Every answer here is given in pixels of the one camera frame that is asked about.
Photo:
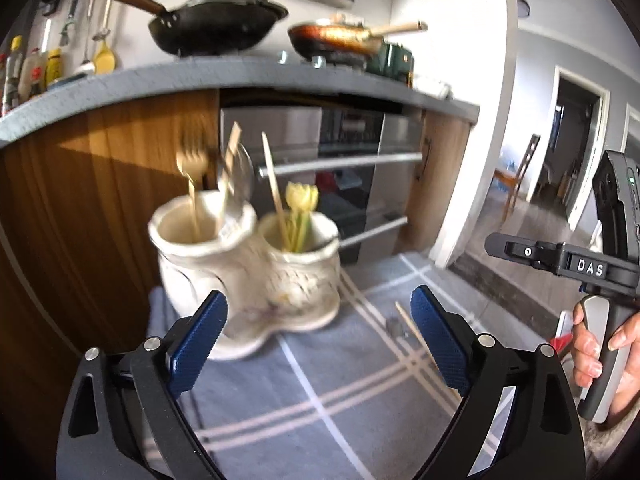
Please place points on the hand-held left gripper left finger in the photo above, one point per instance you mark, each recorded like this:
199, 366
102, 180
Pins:
200, 340

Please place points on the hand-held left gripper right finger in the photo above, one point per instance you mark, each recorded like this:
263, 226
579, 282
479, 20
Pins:
440, 345

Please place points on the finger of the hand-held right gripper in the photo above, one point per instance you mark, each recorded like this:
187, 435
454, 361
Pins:
520, 250

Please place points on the wooden chopstick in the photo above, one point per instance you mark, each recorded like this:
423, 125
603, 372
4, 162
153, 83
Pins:
272, 180
407, 322
231, 147

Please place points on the cream ceramic double utensil holder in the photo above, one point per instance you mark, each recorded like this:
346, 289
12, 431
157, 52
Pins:
260, 280

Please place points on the golden fork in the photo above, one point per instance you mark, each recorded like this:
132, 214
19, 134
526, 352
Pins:
192, 162

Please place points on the person's right hand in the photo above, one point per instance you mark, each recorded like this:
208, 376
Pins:
587, 350

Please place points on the wooden chair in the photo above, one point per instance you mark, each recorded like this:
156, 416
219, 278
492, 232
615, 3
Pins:
525, 160

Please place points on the red white object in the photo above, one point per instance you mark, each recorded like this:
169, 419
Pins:
562, 335

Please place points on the wooden cabinet door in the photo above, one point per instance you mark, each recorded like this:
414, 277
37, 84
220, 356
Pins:
100, 160
445, 170
25, 350

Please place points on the grey plaid cloth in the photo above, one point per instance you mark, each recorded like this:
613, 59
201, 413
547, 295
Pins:
320, 370

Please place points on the metal spoon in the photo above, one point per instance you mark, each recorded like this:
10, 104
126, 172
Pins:
244, 170

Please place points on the green kitchen appliance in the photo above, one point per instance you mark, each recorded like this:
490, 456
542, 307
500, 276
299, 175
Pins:
395, 62

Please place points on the stainless steel built-in oven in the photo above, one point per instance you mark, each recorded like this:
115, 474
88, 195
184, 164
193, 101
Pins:
300, 130

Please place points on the ceiling lamp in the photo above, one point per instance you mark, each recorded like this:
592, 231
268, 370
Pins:
522, 5

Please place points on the grey speckled countertop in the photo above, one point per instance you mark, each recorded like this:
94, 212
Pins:
200, 72

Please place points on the metal ladle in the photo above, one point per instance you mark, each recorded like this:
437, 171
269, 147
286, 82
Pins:
86, 67

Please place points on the yellow spatula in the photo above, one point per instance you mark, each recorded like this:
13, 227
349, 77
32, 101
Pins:
105, 60

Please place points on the row of condiment bottles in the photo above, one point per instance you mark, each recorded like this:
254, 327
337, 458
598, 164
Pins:
30, 70

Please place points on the black wok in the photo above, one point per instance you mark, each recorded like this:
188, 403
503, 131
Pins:
220, 20

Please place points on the metal tongs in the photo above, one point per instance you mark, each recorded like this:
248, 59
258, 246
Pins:
67, 25

